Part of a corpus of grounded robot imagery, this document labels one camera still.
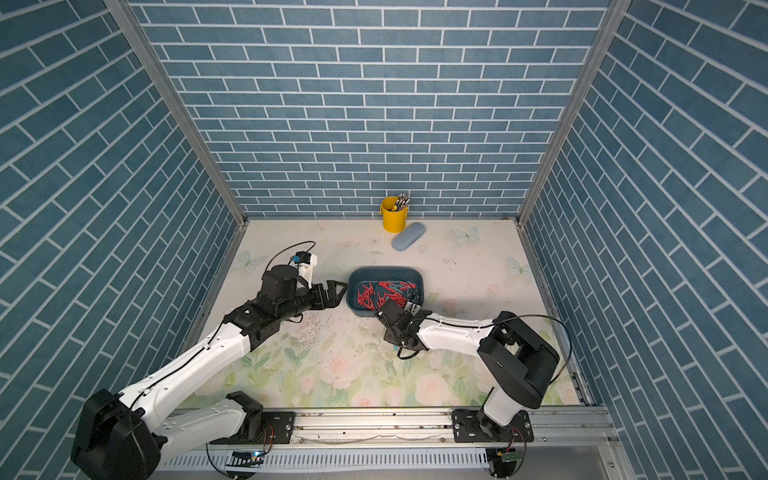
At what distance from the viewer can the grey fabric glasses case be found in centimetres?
113

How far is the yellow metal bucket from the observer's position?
1131 millimetres

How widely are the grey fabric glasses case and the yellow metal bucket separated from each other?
0.03 m
